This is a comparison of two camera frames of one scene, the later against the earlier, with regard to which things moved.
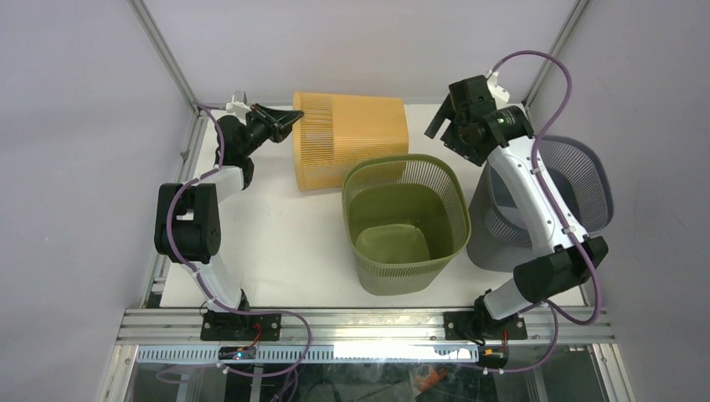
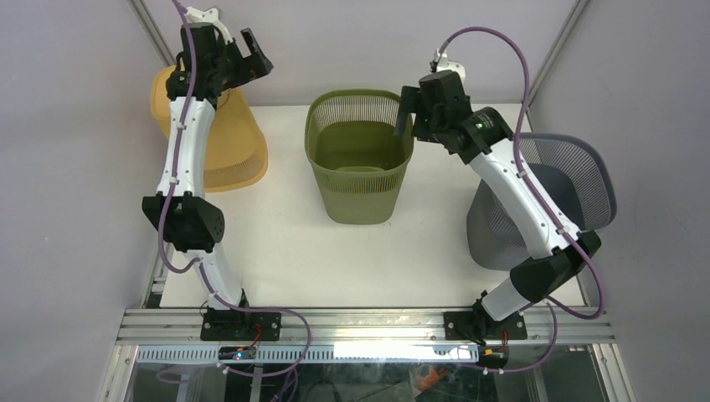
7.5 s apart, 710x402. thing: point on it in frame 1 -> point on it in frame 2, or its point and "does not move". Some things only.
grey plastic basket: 496,238 does not move
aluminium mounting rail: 571,327 does not move
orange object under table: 434,375 does not move
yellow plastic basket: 336,131 -> 237,156
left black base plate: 238,326 does not move
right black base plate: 482,326 does not move
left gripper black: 277,123 -> 259,64
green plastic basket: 405,216 -> 350,138
